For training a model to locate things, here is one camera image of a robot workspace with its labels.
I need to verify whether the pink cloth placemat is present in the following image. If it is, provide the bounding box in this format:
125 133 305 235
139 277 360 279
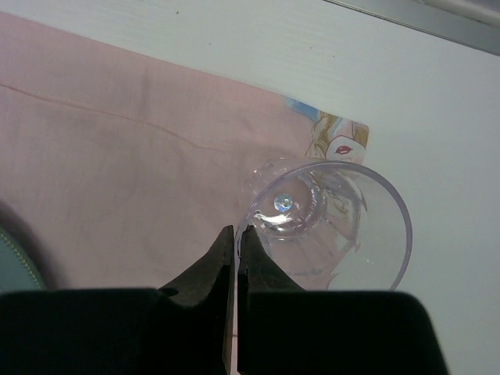
1 13 369 288

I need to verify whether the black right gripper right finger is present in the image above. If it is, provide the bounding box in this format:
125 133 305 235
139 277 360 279
237 226 448 374

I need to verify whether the teal ceramic plate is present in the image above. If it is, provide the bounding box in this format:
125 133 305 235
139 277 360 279
0 228 45 294

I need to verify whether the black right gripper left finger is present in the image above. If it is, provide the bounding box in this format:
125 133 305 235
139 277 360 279
1 226 234 374

